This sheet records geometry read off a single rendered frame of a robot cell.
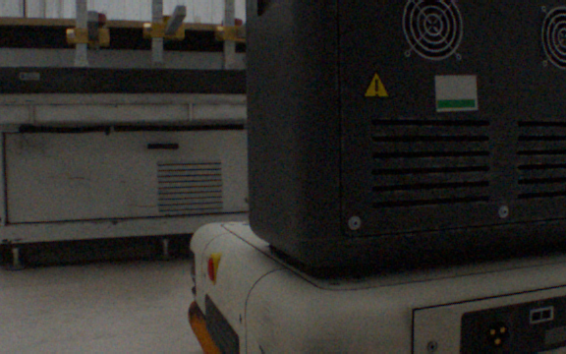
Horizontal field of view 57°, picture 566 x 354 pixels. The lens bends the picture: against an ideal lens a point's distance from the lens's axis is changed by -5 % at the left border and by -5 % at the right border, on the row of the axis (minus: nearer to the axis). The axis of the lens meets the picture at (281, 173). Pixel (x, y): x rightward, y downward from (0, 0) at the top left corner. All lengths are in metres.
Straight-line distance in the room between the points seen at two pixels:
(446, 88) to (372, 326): 0.29
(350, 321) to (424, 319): 0.08
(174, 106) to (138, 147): 0.29
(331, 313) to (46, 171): 1.67
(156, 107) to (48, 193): 0.53
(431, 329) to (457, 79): 0.29
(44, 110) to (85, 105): 0.13
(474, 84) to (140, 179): 1.60
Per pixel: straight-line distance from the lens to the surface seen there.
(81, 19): 1.89
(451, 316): 0.59
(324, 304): 0.55
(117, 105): 1.87
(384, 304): 0.57
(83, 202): 2.10
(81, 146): 2.09
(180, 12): 1.62
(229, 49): 1.92
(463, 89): 0.68
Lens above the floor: 0.44
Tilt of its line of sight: 3 degrees down
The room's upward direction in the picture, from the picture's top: 1 degrees counter-clockwise
